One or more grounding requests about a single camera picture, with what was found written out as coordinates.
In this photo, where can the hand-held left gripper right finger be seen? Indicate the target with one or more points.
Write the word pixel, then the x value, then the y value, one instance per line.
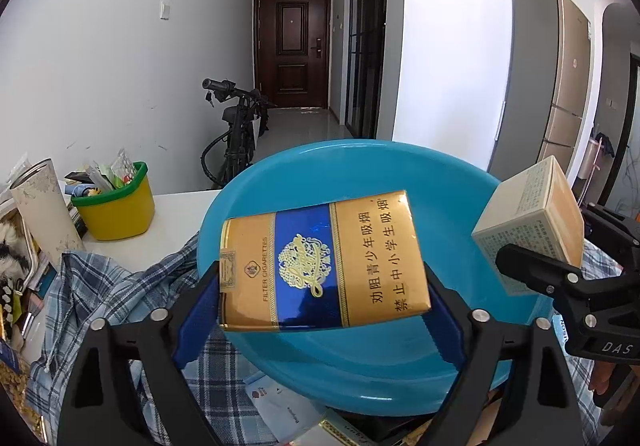
pixel 445 326

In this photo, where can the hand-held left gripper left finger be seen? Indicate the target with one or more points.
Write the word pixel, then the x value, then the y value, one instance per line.
pixel 197 321

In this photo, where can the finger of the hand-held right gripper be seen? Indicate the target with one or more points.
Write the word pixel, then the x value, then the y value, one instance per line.
pixel 530 271
pixel 612 223

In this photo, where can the beige box with orange face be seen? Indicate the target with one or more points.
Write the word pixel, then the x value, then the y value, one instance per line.
pixel 530 206

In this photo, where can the gold and blue cigarette pack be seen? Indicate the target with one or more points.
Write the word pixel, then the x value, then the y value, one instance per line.
pixel 300 266

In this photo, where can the blue plastic basin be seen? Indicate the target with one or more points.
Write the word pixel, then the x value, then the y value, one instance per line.
pixel 350 165

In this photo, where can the dark hanging cloth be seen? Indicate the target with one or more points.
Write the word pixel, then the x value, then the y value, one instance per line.
pixel 605 140

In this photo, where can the blue plaid shirt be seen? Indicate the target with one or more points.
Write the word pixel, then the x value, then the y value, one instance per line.
pixel 105 291

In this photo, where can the white and blue flat packet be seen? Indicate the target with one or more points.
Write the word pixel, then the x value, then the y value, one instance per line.
pixel 280 406

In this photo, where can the yellow bin with green rim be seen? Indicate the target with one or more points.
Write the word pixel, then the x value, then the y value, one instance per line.
pixel 117 216

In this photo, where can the grey and gold refrigerator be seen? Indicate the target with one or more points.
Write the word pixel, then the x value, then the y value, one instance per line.
pixel 535 85

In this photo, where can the silver blister pill pack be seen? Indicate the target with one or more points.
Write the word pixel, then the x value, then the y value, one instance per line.
pixel 124 168

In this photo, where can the black electric bicycle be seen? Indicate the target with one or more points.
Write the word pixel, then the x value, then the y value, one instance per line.
pixel 237 140

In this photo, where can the white floral patterned tumbler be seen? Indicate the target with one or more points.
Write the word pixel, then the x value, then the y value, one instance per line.
pixel 42 211

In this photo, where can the black and white fluffy item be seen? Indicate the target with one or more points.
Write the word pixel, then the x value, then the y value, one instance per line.
pixel 12 251

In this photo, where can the gold patterned packet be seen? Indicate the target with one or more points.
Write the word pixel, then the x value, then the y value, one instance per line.
pixel 15 401

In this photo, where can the black framed glass sliding door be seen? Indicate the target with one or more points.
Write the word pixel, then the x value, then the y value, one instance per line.
pixel 367 40

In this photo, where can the dark brown entrance door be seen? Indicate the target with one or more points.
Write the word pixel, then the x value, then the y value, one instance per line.
pixel 292 45

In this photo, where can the white light switch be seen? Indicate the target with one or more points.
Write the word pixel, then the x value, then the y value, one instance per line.
pixel 164 9

